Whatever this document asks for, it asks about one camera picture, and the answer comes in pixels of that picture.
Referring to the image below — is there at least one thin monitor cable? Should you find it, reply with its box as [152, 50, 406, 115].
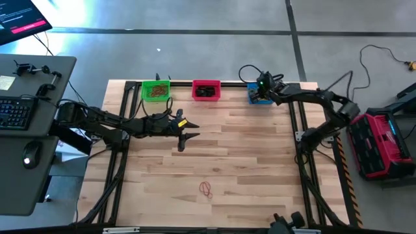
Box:
[32, 32, 94, 113]

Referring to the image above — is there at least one black backlit keyboard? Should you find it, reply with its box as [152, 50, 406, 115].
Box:
[0, 96, 38, 131]

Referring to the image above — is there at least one black floor cable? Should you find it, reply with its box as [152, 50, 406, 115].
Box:
[352, 44, 411, 98]

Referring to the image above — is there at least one white paper sheet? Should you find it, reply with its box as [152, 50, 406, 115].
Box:
[55, 128, 95, 163]

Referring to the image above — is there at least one green plastic basket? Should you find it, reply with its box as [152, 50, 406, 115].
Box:
[140, 79, 171, 103]

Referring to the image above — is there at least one black desk clamp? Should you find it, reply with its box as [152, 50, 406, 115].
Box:
[35, 70, 63, 98]
[13, 59, 51, 77]

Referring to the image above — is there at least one blue plastic basket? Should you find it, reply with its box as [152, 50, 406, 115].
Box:
[246, 82, 274, 105]

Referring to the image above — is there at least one pale sticky note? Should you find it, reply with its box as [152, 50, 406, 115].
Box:
[0, 75, 16, 91]

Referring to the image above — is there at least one red black tool case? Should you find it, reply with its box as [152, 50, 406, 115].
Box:
[346, 107, 416, 181]

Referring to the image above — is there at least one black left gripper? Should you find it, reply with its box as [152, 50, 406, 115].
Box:
[144, 109, 201, 153]

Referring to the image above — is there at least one yellow black hazard strip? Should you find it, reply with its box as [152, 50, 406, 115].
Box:
[320, 89, 365, 229]

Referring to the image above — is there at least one red rubber band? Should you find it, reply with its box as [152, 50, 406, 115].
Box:
[198, 181, 214, 200]
[148, 83, 170, 99]

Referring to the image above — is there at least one black computer mouse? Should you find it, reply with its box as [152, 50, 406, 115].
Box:
[21, 140, 42, 170]

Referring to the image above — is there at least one black aluminium table frame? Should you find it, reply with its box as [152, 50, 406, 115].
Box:
[76, 79, 349, 228]

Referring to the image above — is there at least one dark grey desk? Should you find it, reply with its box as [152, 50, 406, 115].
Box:
[0, 53, 77, 217]

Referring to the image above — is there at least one black desk leg bar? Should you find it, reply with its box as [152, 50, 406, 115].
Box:
[48, 125, 94, 156]

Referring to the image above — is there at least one red plastic basket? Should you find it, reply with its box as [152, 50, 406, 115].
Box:
[191, 79, 222, 102]

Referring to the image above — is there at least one dark right arm cable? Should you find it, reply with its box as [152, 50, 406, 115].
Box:
[238, 64, 285, 85]

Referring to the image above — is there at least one dark metal stand base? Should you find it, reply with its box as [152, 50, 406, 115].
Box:
[365, 83, 416, 120]

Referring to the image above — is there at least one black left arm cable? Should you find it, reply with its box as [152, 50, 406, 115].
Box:
[139, 96, 175, 122]

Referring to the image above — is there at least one monitor with red button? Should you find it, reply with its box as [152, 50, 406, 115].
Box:
[0, 0, 53, 46]

